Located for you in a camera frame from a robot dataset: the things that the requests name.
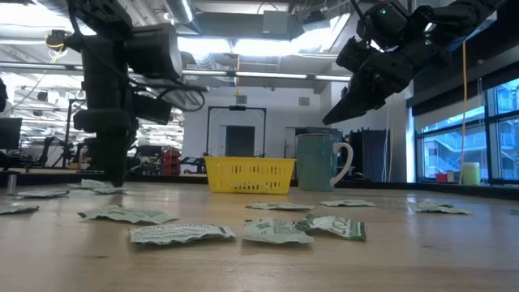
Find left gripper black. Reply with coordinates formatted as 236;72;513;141
72;107;139;187

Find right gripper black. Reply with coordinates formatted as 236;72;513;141
323;39;452;126

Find green white sweetener packet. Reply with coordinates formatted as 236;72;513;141
92;186;129;195
67;178;107;190
318;199;377;208
294;214;367;243
241;217;315;245
129;223;237;247
0;204;41;216
415;200;454;208
245;202;314;212
409;204;472;216
15;189;71;199
77;204;179;225

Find black cabinet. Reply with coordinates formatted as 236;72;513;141
349;128;391;183

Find background black robot arms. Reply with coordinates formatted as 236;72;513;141
38;135;97;170

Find red tool cart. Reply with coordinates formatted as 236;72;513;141
161;148;182;176

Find green ceramic mug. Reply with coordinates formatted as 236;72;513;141
294;133;354;192

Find long ceiling light bar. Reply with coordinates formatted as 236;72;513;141
0;62;354;85

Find black computer monitor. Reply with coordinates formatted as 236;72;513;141
0;117;23;150

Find grey ceiling box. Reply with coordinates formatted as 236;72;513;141
262;10;290;36

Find dark grey door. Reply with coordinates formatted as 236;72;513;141
225;125;255;158

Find yellow plastic basket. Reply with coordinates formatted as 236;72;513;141
204;156;297;195

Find yellow green cup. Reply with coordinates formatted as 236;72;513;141
461;161;482;187

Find black yellow ceiling reel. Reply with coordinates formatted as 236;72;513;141
44;28;68;53

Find white hanging cable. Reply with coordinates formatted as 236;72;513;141
380;105;393;183

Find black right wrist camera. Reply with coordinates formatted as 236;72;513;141
335;36;375;73

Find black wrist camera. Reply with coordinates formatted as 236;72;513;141
335;36;375;73
132;93;174;126

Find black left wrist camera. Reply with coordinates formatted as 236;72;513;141
132;93;174;126

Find silver metal post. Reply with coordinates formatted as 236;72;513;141
6;170;20;195

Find yellow hanging power cord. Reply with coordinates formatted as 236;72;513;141
457;40;467;186

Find black left camera cable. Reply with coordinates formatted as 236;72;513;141
156;80;207;114

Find black window frame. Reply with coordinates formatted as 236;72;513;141
415;76;519;186

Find silver round ceiling duct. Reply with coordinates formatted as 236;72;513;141
164;0;203;34

